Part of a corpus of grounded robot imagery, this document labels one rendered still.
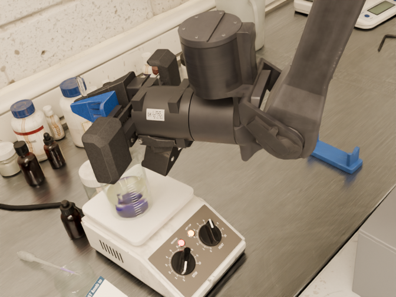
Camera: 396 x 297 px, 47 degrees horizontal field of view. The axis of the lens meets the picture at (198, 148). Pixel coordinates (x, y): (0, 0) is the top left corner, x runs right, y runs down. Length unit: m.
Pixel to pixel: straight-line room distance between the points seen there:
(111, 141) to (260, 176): 0.40
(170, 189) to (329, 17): 0.37
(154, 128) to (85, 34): 0.61
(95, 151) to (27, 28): 0.59
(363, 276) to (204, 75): 0.32
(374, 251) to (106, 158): 0.31
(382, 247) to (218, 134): 0.22
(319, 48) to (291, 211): 0.38
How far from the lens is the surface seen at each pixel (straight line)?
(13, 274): 0.75
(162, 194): 0.64
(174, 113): 0.46
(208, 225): 0.61
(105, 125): 0.44
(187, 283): 0.60
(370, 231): 0.54
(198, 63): 0.40
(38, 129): 0.91
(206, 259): 0.61
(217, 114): 0.44
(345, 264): 0.66
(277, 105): 0.41
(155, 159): 0.51
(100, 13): 1.07
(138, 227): 0.61
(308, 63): 0.39
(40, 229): 0.80
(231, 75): 0.41
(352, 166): 0.79
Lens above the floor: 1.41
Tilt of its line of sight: 37 degrees down
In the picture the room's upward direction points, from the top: 10 degrees counter-clockwise
